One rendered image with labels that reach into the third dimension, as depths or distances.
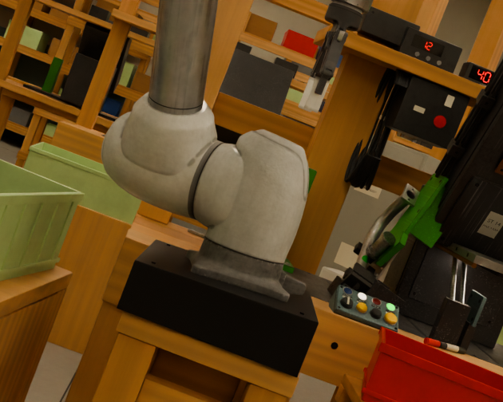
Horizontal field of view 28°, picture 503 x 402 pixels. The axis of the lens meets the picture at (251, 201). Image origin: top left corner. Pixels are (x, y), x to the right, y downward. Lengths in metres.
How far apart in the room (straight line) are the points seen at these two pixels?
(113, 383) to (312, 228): 1.18
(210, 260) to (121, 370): 0.25
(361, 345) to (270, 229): 0.56
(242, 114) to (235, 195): 1.09
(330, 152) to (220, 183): 1.03
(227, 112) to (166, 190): 1.04
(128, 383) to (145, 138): 0.43
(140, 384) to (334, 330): 0.62
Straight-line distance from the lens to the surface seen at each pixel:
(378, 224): 2.59
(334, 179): 2.78
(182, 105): 1.79
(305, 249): 2.80
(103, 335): 2.21
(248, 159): 1.77
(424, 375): 1.98
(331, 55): 2.04
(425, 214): 2.47
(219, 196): 1.78
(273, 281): 1.80
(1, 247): 1.81
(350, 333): 2.23
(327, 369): 2.24
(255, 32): 9.43
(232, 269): 1.77
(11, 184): 2.16
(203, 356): 1.72
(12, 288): 1.85
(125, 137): 1.84
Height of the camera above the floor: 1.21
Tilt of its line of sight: 4 degrees down
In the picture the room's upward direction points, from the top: 21 degrees clockwise
